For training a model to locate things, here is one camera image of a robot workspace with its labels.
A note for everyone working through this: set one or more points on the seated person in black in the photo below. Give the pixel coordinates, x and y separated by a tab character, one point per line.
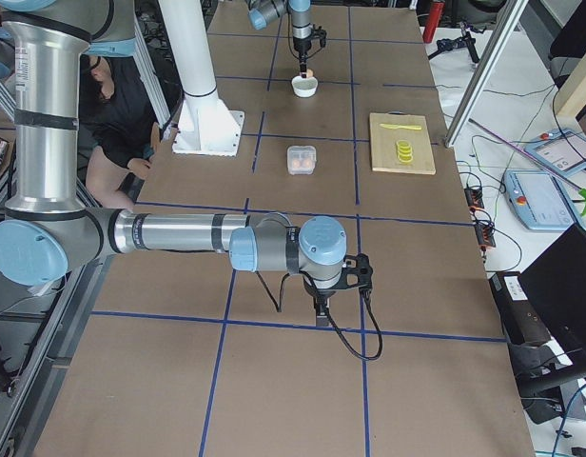
115	109

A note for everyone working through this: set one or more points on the clear plastic egg box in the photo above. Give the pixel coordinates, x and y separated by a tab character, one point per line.
301	153

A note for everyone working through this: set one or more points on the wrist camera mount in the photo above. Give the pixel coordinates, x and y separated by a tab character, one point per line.
320	35
356	273

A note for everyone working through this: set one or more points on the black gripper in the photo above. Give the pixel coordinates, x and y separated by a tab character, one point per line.
302	48
322	294

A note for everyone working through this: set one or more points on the aluminium frame post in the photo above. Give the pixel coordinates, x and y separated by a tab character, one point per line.
505	26

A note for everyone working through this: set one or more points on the black tripod camera stand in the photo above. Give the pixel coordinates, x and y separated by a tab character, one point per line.
465	41

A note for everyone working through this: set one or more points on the white ceramic bowl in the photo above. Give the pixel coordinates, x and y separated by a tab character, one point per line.
304	87

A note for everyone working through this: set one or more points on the black computer box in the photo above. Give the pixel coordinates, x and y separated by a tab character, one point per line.
519	319

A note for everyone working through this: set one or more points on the wooden cutting board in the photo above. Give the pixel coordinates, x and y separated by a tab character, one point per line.
383	145

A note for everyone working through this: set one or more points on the orange electronics board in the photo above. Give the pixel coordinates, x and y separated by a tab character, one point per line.
474	198
485	234

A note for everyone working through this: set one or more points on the yellow plastic knife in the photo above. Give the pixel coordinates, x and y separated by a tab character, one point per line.
399	126

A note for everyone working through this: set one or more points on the teach pendant near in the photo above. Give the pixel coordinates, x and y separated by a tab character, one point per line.
538	200

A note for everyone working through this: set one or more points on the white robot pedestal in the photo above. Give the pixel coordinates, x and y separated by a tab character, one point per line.
206	126

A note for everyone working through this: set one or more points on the teach pendant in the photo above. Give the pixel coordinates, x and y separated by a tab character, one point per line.
538	200
561	151

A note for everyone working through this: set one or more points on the grabber stick green tip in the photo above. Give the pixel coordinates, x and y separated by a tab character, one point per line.
580	190

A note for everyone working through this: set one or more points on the teach pendant far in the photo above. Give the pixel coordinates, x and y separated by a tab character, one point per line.
561	151

